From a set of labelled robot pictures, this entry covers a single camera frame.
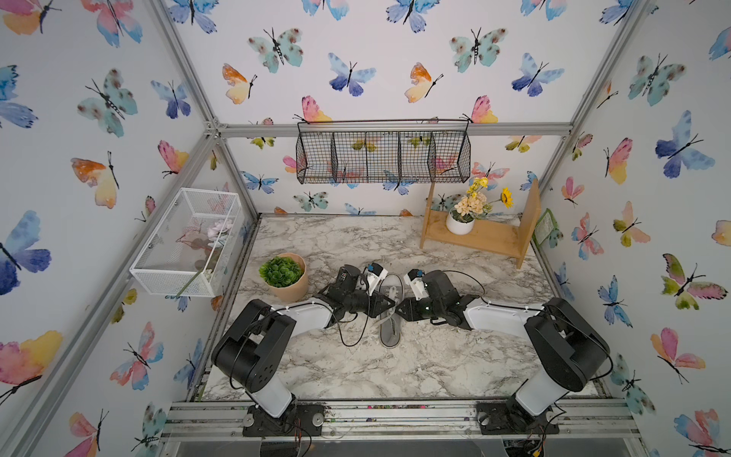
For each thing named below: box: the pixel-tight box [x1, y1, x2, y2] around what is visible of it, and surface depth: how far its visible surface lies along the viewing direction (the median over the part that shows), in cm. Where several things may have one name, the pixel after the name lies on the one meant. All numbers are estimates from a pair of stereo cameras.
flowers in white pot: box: [445, 177, 514, 236], surface depth 93 cm
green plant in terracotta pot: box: [258, 252, 309, 304], surface depth 90 cm
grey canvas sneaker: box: [378, 274, 405, 348], surface depth 88 cm
